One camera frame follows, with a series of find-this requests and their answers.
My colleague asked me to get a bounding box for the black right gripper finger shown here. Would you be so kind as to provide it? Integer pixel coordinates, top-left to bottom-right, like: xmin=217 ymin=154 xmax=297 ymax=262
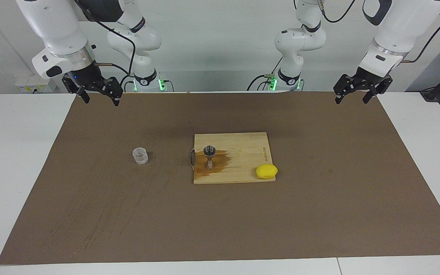
xmin=97 ymin=77 xmax=123 ymax=107
xmin=61 ymin=74 xmax=90 ymax=104

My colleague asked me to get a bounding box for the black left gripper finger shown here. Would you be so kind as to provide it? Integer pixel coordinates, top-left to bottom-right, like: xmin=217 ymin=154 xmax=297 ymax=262
xmin=362 ymin=74 xmax=393 ymax=104
xmin=333 ymin=74 xmax=359 ymax=104

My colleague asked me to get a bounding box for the steel double jigger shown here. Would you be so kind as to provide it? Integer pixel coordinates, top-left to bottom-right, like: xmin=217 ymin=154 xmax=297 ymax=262
xmin=204 ymin=146 xmax=217 ymax=170

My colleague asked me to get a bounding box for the white power strip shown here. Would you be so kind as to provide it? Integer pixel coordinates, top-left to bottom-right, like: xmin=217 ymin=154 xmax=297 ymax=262
xmin=15 ymin=74 xmax=57 ymax=93

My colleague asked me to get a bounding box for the yellow lemon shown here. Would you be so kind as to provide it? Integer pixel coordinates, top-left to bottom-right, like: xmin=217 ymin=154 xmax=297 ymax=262
xmin=256 ymin=164 xmax=278 ymax=180

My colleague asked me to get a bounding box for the wooden cutting board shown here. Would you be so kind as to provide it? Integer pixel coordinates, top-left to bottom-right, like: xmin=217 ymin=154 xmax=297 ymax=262
xmin=189 ymin=132 xmax=277 ymax=185

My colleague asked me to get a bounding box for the brown table mat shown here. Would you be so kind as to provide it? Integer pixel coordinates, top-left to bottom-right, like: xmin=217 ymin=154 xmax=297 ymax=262
xmin=0 ymin=92 xmax=440 ymax=265

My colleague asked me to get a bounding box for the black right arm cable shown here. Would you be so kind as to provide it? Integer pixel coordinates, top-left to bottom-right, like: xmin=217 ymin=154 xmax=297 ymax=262
xmin=73 ymin=0 xmax=136 ymax=92

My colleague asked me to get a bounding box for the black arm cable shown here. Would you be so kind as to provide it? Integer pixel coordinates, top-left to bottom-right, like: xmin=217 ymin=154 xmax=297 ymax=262
xmin=319 ymin=0 xmax=440 ymax=64
xmin=73 ymin=0 xmax=136 ymax=92

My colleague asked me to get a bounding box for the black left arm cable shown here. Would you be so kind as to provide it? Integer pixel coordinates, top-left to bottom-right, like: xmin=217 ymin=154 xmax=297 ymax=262
xmin=319 ymin=0 xmax=440 ymax=64

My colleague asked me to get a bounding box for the black power cable bundle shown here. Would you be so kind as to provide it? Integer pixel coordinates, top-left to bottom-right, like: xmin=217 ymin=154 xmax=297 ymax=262
xmin=247 ymin=57 xmax=282 ymax=91

